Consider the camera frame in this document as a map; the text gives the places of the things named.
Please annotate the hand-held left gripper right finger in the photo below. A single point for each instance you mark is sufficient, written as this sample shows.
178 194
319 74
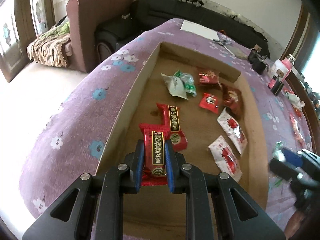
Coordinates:
170 170

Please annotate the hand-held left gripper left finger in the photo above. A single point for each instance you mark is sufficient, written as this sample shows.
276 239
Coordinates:
139 166

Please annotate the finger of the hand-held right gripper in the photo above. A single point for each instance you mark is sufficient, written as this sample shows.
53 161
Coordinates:
282 170
292 156

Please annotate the red black-label snack packet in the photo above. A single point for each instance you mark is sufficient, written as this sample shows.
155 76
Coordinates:
155 152

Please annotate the red bar packet gold label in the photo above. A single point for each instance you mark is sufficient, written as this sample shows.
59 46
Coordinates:
172 125

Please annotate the cardboard box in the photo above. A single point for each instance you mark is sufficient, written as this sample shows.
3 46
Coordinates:
200 125

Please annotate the white and red snack packet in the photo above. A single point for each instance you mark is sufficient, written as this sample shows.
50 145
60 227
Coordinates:
226 158
233 130

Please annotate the small red candy packet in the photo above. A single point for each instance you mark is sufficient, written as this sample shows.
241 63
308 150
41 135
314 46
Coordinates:
209 102

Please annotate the dark red foil snack packet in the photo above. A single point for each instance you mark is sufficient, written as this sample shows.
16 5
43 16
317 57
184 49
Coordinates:
208 78
232 100

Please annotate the plain white snack packet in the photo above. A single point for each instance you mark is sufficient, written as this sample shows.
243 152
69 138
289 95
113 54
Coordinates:
176 87

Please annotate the green candy packet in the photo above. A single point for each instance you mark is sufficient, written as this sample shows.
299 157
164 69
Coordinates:
188 83

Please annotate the person's right forearm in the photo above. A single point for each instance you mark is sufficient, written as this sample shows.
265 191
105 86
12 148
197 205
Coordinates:
297 226

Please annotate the pink snack packet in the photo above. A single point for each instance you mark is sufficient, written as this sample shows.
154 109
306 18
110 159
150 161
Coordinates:
301 138
295 123

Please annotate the red wrapper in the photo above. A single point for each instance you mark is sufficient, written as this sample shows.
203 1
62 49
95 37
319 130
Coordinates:
298 111

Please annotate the black canister with wooden knob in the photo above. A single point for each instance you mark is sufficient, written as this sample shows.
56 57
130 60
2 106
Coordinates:
258 62
275 85

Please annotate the pink thermos bottle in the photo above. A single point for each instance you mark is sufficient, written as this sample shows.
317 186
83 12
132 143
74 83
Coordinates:
287 66

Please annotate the white plastic jar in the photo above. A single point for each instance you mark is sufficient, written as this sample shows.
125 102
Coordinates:
275 66

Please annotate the brown notebook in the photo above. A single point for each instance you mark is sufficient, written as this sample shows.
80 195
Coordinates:
237 51

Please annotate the black pen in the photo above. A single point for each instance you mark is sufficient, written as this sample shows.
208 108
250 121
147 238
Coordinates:
221 41

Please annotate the white paper sheet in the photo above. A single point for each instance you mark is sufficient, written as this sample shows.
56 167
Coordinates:
200 28

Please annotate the patterned brown blanket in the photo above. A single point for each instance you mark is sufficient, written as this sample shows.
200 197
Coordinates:
50 47

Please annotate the maroon armchair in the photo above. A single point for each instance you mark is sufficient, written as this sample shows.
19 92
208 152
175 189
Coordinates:
85 25

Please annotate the black sofa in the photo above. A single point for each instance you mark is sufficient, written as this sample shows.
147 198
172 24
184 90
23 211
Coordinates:
155 12

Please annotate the wooden door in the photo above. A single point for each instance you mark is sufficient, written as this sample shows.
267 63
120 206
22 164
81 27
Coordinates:
15 35

